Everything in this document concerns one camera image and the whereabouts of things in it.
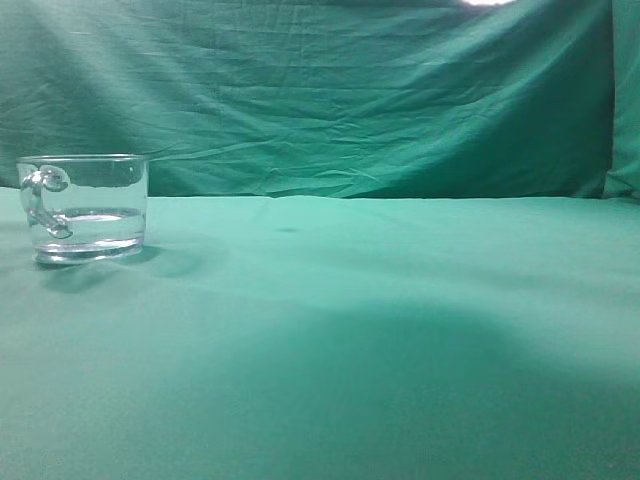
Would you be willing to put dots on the green cloth table cover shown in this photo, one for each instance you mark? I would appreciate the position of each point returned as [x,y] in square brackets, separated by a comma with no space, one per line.
[313,338]

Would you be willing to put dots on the green cloth backdrop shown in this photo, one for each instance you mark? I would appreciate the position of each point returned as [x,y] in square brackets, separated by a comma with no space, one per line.
[345,99]

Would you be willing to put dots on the clear glass mug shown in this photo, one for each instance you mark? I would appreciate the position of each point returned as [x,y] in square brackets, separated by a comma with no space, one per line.
[83,208]

